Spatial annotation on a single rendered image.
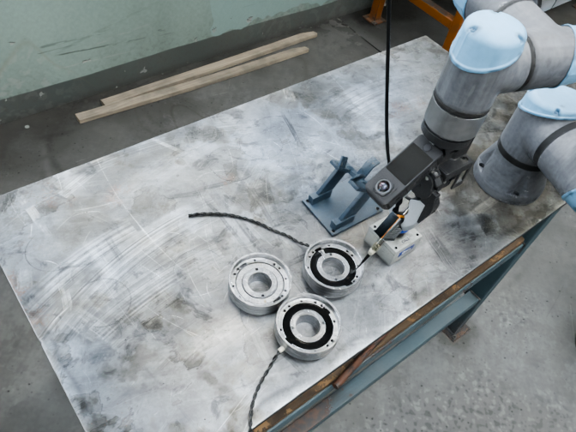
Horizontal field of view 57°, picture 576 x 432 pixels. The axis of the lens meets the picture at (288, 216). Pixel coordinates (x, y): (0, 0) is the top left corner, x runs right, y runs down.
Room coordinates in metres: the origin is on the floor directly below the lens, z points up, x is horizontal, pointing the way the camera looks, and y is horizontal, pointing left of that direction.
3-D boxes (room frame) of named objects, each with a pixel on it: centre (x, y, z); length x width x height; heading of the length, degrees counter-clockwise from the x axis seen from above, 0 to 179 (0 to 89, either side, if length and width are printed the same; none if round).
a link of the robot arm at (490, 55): (0.59, -0.19, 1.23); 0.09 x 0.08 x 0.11; 117
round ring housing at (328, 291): (0.53, -0.09, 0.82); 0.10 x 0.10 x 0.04
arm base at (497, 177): (0.87, -0.45, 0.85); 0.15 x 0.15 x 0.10
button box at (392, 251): (0.63, -0.20, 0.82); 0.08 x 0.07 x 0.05; 136
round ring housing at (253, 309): (0.47, 0.02, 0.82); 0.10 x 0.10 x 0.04
